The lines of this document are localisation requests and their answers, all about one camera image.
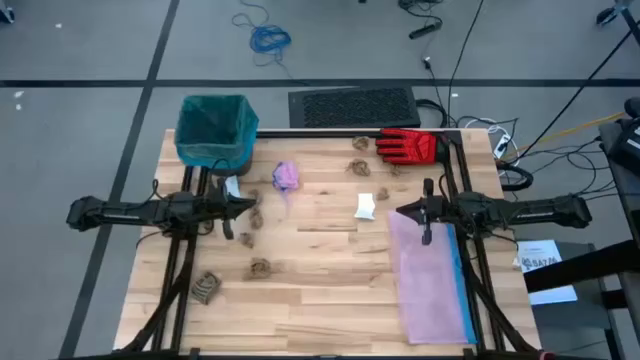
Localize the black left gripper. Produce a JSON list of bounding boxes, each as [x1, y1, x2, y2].
[[204, 178, 258, 241]]

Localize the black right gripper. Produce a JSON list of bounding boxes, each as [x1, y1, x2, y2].
[[395, 178, 454, 247]]

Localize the pink plastic wad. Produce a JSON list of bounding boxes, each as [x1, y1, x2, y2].
[[271, 159, 302, 194]]

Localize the pink plastic trash bag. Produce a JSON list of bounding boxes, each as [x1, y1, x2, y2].
[[387, 209, 479, 346]]

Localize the blue plastic trash bag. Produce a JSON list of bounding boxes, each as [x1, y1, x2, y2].
[[173, 94, 260, 169]]

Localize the red work glove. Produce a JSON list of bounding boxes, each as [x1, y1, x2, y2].
[[374, 127, 450, 166]]

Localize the white power strip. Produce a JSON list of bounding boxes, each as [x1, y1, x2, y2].
[[492, 132, 513, 161]]

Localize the black perforated computer case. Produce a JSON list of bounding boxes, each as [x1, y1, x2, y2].
[[288, 85, 422, 129]]

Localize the white printed paper sheet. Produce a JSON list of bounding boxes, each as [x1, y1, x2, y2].
[[514, 238, 580, 307]]

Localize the black side table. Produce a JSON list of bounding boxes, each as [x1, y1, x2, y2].
[[522, 239, 640, 360]]

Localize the black wheeled stand base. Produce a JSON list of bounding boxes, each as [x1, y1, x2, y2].
[[595, 0, 640, 26]]

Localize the blue coiled cable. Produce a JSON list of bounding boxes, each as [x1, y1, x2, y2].
[[231, 0, 314, 86]]

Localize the yellow cable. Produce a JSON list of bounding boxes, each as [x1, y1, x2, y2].
[[517, 112, 626, 151]]

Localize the long thin black cable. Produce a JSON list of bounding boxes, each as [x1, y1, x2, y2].
[[446, 0, 486, 129]]

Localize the straight black cable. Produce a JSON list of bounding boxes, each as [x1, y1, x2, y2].
[[517, 29, 640, 154]]

